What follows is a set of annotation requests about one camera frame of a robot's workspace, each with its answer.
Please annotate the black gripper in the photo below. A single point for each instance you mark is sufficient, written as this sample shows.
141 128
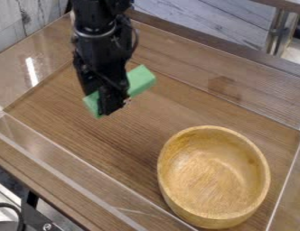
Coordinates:
104 46

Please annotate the green rectangular block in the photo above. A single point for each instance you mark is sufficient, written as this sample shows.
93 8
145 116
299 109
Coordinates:
141 78

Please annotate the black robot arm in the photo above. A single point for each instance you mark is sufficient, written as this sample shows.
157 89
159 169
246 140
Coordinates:
103 8

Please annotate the brown wooden bowl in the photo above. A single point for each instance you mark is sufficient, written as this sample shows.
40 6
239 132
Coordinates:
214 176

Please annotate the clear acrylic tray wall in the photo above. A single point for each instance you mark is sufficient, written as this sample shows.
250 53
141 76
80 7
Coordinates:
93 199

